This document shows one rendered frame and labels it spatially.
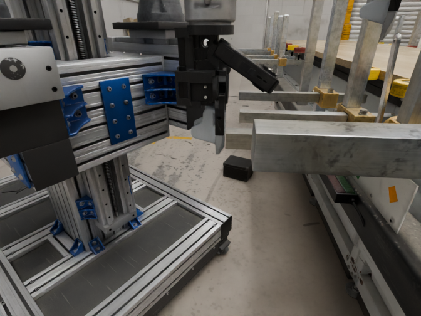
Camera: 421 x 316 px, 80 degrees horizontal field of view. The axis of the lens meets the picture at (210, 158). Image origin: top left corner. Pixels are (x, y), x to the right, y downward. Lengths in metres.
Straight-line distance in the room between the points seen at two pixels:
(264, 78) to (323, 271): 1.14
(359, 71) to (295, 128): 0.59
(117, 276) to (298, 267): 0.82
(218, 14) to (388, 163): 0.28
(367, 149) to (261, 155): 0.07
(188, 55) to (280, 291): 1.09
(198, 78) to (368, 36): 0.48
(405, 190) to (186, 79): 0.41
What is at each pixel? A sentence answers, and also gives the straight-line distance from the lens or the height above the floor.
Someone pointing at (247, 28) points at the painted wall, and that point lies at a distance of 8.35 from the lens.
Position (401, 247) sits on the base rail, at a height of 0.70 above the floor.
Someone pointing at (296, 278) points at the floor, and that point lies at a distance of 1.34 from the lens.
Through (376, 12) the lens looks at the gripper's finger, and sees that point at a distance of 0.60.
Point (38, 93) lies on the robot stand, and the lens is 0.55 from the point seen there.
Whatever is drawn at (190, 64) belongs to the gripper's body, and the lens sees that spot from 0.42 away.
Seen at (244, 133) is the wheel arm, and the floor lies 0.86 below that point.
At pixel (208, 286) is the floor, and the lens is 1.26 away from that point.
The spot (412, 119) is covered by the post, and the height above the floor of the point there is 0.88.
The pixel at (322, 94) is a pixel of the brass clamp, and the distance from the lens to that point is 0.95.
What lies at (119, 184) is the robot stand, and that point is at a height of 0.50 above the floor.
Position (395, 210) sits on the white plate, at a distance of 0.56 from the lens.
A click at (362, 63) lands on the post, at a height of 0.94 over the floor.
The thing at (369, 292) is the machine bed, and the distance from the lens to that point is 1.20.
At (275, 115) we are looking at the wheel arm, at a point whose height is 0.82.
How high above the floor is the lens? 1.02
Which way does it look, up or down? 27 degrees down
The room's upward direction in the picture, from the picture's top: straight up
